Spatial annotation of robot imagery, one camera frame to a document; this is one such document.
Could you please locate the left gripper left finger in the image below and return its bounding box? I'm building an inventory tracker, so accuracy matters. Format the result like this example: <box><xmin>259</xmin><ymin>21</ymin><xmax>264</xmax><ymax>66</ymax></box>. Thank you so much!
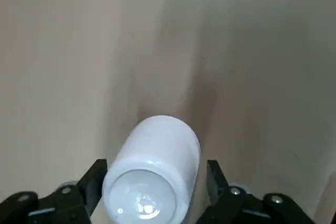
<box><xmin>0</xmin><ymin>158</ymin><xmax>108</xmax><ymax>224</ymax></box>

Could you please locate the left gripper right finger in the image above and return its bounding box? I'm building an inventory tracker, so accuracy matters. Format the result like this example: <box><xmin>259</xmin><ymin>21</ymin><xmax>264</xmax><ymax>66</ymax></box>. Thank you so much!
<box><xmin>202</xmin><ymin>159</ymin><xmax>316</xmax><ymax>224</ymax></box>

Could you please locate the pink cup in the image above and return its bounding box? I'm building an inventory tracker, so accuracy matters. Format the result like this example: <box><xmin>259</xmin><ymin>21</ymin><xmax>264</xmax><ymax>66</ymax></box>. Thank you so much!
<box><xmin>101</xmin><ymin>115</ymin><xmax>202</xmax><ymax>224</ymax></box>

